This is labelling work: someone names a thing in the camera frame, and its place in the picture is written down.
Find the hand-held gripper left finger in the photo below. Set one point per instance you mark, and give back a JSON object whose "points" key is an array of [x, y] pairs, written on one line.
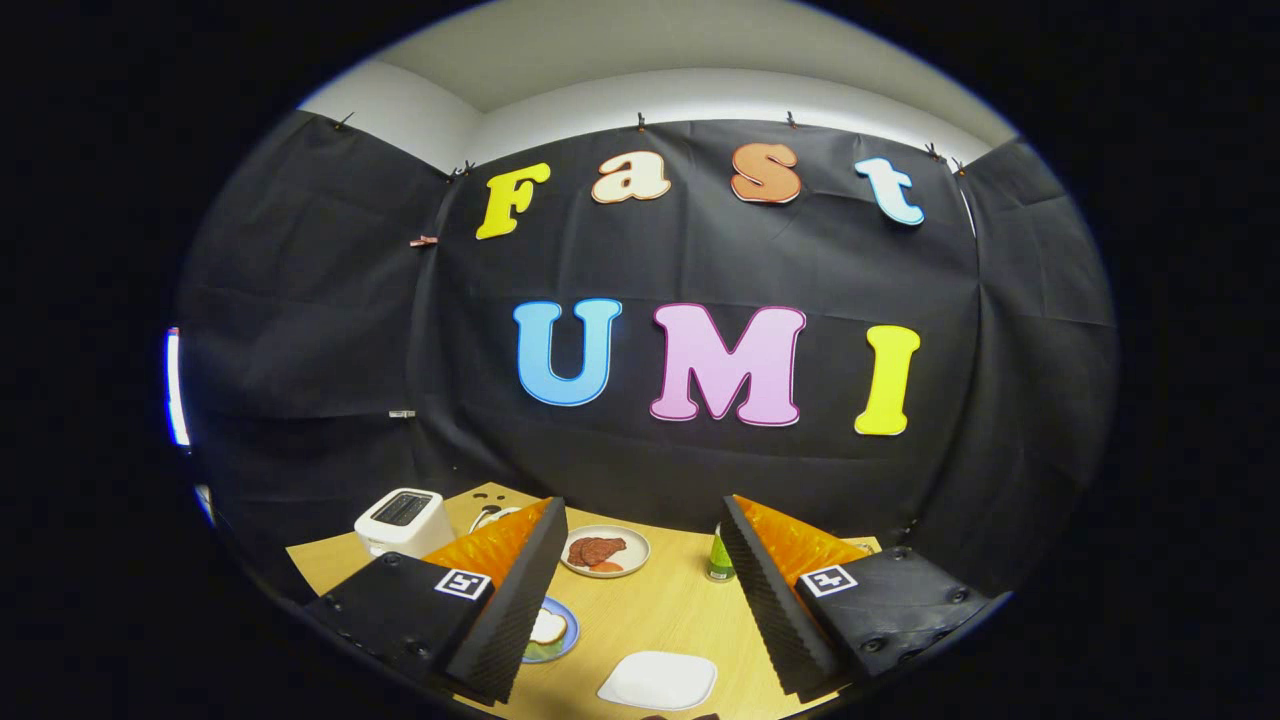
{"points": [[510, 600]]}

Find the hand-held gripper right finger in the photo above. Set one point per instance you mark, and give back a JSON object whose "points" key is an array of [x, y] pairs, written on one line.
{"points": [[775, 610]]}

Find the toasted bread slice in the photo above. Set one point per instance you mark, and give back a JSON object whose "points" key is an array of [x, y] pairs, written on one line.
{"points": [[548, 627]]}

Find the green label water bottle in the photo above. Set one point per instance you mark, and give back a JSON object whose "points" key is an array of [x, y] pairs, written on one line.
{"points": [[720, 567]]}

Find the blue round plate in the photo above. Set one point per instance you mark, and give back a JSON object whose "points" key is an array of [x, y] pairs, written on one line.
{"points": [[572, 640]]}

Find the brown meat patty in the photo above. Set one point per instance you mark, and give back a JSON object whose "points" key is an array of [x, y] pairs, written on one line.
{"points": [[603, 549], [575, 553]]}

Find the white toaster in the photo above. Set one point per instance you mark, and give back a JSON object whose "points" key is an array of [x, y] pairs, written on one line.
{"points": [[400, 532]]}

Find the white round plate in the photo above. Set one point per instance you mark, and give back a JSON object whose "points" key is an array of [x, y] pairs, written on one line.
{"points": [[636, 545]]}

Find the white leaf-shaped plate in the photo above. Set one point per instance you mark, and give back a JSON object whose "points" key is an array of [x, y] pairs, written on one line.
{"points": [[655, 680]]}

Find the black backdrop cloth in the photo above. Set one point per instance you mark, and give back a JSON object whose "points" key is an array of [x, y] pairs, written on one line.
{"points": [[700, 260]]}

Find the computer monitor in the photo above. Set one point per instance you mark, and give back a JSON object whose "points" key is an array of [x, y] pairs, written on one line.
{"points": [[173, 385]]}

